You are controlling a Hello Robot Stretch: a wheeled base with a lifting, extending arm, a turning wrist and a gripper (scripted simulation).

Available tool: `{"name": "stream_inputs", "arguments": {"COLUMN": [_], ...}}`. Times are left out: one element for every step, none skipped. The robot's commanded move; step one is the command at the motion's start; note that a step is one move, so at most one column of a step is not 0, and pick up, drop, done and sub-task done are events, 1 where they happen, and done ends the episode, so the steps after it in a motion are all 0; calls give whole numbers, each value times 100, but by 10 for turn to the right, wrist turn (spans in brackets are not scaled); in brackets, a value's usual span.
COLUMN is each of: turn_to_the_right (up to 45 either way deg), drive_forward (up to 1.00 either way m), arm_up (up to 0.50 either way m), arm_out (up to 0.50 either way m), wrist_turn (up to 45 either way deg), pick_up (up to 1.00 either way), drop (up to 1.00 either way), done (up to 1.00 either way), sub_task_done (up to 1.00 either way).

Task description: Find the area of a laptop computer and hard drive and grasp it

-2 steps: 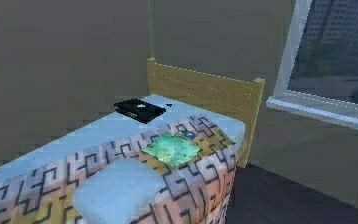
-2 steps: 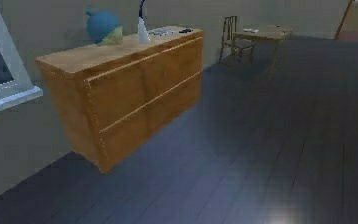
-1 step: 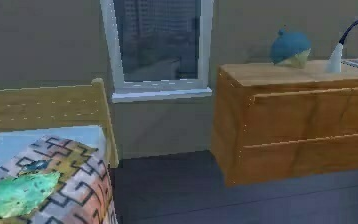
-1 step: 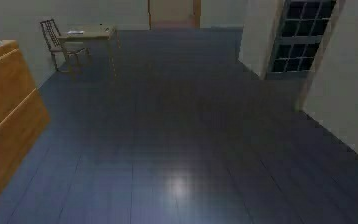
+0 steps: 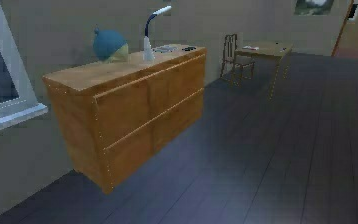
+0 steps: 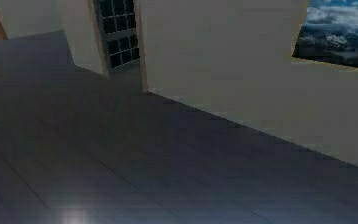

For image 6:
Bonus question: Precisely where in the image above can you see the grey glass-paned door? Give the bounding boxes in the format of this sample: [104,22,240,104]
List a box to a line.
[92,0,142,72]

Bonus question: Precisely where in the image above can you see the window with cloudy sky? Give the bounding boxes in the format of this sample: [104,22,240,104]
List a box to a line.
[290,0,358,72]

